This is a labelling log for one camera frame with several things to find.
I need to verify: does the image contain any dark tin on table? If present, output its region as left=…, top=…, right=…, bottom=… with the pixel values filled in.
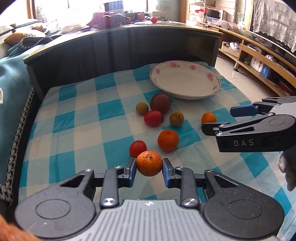
left=104, top=1, right=124, bottom=14

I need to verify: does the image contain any large orange mandarin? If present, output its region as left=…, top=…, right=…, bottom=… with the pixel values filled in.
left=157, top=129, right=179, bottom=152

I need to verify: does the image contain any small orange mandarin right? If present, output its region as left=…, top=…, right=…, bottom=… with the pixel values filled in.
left=201, top=113, right=217, bottom=125

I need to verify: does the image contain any small brown-green fruit right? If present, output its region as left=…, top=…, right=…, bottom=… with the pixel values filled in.
left=170, top=111, right=184, bottom=128

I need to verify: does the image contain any red tomato centre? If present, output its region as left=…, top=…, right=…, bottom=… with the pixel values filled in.
left=144, top=110, right=164, bottom=127

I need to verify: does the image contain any white lace cover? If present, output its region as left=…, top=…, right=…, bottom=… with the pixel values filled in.
left=253, top=1, right=295, bottom=52

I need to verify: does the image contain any blue white box on shelf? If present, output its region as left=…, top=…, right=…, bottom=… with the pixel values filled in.
left=250, top=57, right=271, bottom=78

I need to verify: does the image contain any small brown-green fruit left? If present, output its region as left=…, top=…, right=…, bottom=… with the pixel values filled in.
left=135, top=102, right=149, bottom=115

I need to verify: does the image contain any orange fruit on table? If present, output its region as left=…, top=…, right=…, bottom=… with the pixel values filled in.
left=137, top=13, right=145, bottom=21

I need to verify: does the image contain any light wooden tv shelf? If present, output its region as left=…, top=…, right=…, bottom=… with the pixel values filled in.
left=198, top=22, right=295, bottom=96

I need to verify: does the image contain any large dark red fruit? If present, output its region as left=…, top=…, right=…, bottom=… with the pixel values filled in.
left=150, top=93, right=171, bottom=115

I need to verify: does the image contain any red tomato near gripper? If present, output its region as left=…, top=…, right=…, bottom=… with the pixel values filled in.
left=129, top=141, right=147, bottom=158

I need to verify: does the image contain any gloved hand right edge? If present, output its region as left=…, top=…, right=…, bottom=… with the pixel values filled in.
left=278, top=153, right=295, bottom=192

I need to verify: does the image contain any red bag on table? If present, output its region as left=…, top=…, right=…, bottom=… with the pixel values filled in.
left=86, top=12, right=131, bottom=28

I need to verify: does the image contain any yellow cushion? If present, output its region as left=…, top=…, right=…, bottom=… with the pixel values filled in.
left=4, top=32, right=28, bottom=46

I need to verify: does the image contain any red tomato on table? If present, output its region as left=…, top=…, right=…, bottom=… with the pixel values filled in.
left=150, top=16, right=158, bottom=23

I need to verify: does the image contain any teal sofa blanket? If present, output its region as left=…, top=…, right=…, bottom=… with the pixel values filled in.
left=1, top=45, right=42, bottom=205

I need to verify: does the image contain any blue white checkered cloth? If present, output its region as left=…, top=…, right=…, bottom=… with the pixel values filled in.
left=18, top=65, right=295, bottom=240

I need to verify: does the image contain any white floral ceramic bowl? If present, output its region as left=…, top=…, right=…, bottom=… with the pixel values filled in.
left=149, top=60, right=221, bottom=100

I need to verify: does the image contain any small brown-green fruit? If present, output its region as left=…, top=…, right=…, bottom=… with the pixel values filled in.
left=170, top=111, right=184, bottom=128
left=135, top=102, right=149, bottom=115

